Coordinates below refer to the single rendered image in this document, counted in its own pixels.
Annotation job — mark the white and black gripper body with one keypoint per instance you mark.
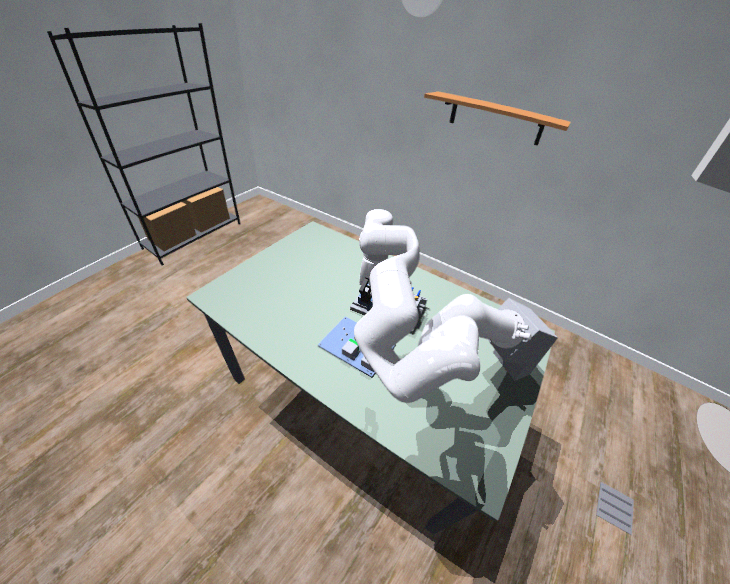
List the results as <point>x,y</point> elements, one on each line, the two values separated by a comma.
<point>366,268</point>

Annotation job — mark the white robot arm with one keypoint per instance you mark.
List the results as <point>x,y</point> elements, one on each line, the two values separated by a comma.
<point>394,315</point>

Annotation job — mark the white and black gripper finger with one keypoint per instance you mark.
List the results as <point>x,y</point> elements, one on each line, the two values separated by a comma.
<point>365,296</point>

